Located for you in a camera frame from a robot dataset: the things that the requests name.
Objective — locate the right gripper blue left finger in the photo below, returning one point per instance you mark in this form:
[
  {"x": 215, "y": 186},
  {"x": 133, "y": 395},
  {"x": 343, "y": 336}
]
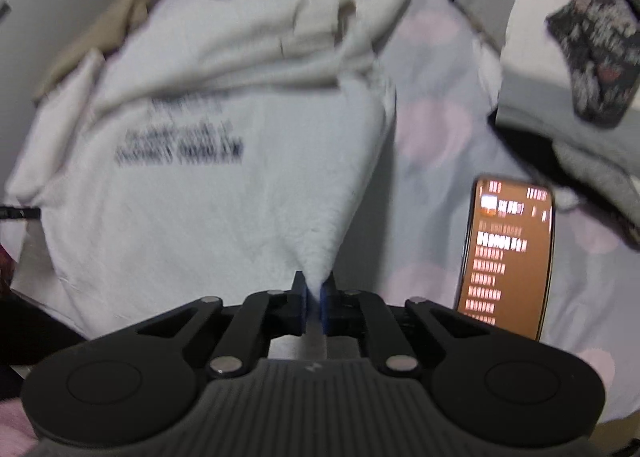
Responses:
[{"x": 250, "y": 327}]

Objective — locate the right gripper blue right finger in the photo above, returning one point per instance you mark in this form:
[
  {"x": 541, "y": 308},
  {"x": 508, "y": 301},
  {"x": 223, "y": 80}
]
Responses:
[{"x": 366, "y": 318}]

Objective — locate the light grey sweatshirt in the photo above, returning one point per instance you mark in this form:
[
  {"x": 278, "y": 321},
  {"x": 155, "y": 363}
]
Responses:
[{"x": 225, "y": 147}]

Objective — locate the polka dot bed sheet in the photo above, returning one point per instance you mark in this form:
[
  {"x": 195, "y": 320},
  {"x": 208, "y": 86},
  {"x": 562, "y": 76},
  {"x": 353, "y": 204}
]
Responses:
[{"x": 408, "y": 236}]

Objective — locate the smartphone with lit screen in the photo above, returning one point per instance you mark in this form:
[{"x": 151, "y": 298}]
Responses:
[{"x": 507, "y": 262}]

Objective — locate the beige folded garment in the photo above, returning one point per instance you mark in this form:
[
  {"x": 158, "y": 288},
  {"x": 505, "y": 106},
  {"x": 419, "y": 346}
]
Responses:
[{"x": 107, "y": 34}]

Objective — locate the grey garment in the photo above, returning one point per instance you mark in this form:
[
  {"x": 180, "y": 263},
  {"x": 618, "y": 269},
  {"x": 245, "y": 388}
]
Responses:
[{"x": 534, "y": 113}]

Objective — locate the patterned dark garment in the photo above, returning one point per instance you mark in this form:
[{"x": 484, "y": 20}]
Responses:
[{"x": 600, "y": 43}]

